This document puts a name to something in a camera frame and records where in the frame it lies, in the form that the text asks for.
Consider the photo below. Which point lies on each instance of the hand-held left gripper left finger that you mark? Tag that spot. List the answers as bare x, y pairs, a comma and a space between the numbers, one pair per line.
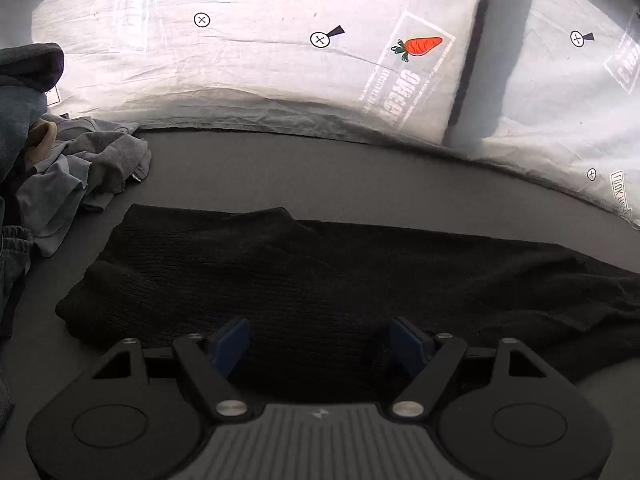
230, 347

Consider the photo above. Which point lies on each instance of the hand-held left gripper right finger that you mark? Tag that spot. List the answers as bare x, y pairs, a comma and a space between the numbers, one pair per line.
407, 347

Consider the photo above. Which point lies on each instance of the black knit sweater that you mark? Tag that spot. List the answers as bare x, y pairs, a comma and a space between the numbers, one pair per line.
300, 270

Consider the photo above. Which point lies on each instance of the grey shirt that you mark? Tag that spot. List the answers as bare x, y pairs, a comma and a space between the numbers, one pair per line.
112, 160

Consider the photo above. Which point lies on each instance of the dark grey elastic waist pants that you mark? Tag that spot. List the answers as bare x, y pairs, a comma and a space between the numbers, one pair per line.
12, 270

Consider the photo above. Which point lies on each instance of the light grey-blue shirt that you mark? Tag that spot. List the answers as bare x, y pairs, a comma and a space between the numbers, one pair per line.
50, 200

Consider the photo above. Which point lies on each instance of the beige garment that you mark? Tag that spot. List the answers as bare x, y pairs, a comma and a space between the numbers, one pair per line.
42, 137

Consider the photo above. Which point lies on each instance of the white carrot print sheet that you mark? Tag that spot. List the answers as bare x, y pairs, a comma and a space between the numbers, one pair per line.
250, 60

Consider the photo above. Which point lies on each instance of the blue denim jeans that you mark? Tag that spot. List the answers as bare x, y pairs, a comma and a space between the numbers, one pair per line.
17, 120

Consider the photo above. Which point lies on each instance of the dark navy garment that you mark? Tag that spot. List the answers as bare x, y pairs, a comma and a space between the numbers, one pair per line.
35, 62

